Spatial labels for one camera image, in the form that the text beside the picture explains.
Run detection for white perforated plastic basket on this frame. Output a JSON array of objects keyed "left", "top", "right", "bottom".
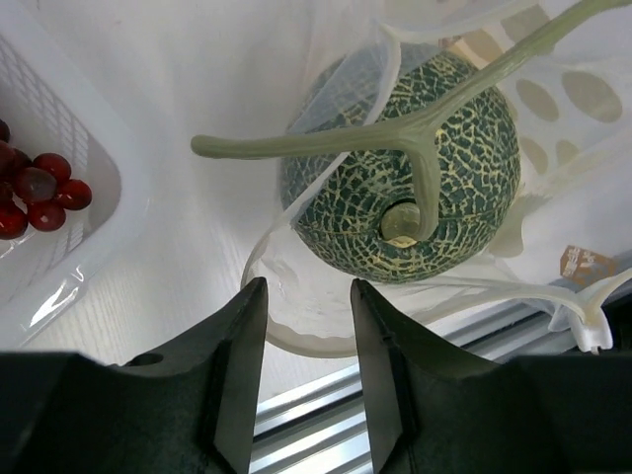
[{"left": 1, "top": 1, "right": 149, "bottom": 350}]

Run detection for green netted melon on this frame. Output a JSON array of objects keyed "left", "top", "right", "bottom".
[{"left": 190, "top": 0, "right": 632, "bottom": 284}]

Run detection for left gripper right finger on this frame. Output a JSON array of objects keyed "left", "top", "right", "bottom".
[{"left": 351, "top": 279, "right": 504, "bottom": 473}]

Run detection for clear dotted zip bag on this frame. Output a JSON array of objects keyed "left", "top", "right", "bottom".
[{"left": 243, "top": 1, "right": 631, "bottom": 358}]

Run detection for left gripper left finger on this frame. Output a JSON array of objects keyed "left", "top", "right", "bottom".
[{"left": 119, "top": 277, "right": 268, "bottom": 473}]

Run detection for red grape bunch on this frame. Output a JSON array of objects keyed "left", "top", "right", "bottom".
[{"left": 1, "top": 121, "right": 93, "bottom": 241}]

